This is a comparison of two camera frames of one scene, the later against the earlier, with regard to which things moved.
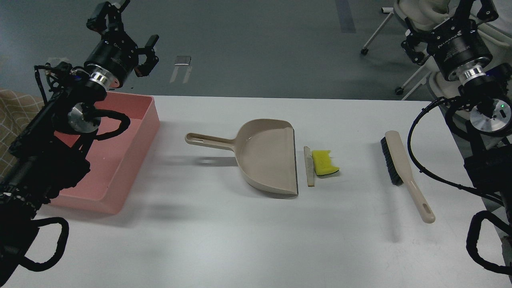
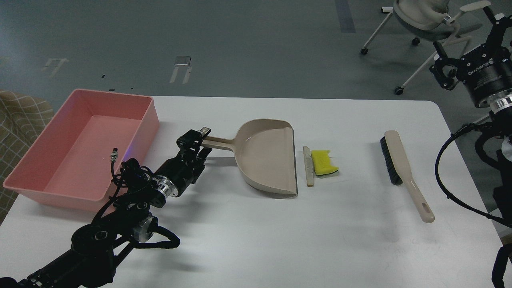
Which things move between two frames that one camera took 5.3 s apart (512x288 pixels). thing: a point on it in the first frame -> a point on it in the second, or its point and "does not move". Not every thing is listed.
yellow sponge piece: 322,163 does not move
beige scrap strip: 309,166 does not move
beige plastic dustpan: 265,149 does not move
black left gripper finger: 113,19 -> 189,144
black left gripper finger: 145,69 -> 202,156
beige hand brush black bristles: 399,174 does not move
